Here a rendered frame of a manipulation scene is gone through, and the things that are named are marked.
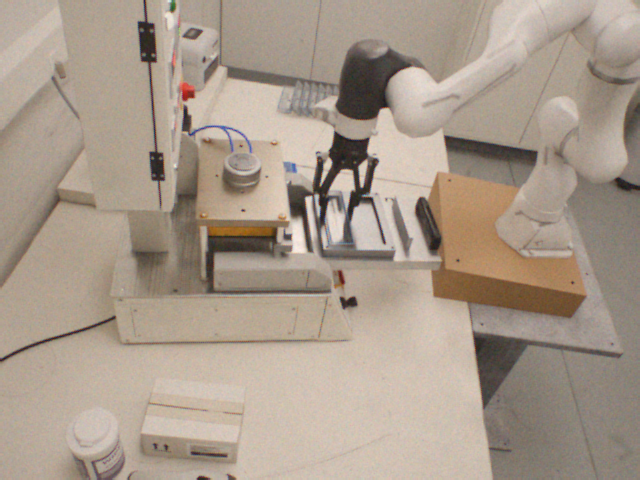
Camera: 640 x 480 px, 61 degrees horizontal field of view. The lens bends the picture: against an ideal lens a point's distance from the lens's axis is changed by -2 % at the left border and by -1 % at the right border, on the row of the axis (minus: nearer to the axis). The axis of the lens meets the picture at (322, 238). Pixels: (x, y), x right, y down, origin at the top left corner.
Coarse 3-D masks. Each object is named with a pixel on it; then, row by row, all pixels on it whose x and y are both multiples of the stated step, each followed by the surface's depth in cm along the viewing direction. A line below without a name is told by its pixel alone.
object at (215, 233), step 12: (216, 228) 111; (228, 228) 111; (240, 228) 111; (252, 228) 112; (264, 228) 112; (276, 228) 113; (216, 240) 113; (228, 240) 113; (240, 240) 114; (252, 240) 114; (264, 240) 115
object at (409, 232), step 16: (304, 208) 135; (384, 208) 136; (400, 208) 130; (400, 224) 130; (416, 224) 133; (400, 240) 128; (416, 240) 129; (320, 256) 121; (400, 256) 124; (416, 256) 125; (432, 256) 126
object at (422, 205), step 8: (424, 200) 134; (416, 208) 137; (424, 208) 132; (424, 216) 131; (432, 216) 130; (432, 224) 128; (432, 232) 126; (432, 240) 126; (440, 240) 126; (432, 248) 127
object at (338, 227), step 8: (328, 192) 132; (336, 192) 132; (336, 200) 130; (328, 208) 128; (336, 208) 128; (344, 208) 128; (328, 216) 126; (336, 216) 126; (344, 216) 126; (328, 224) 124; (336, 224) 124; (344, 224) 124; (328, 232) 122; (336, 232) 122; (344, 232) 122; (336, 240) 120; (344, 240) 121; (352, 240) 121
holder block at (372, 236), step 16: (320, 208) 129; (368, 208) 133; (320, 224) 125; (352, 224) 126; (368, 224) 129; (384, 224) 128; (320, 240) 123; (368, 240) 125; (384, 240) 125; (336, 256) 121; (352, 256) 122; (368, 256) 122; (384, 256) 123
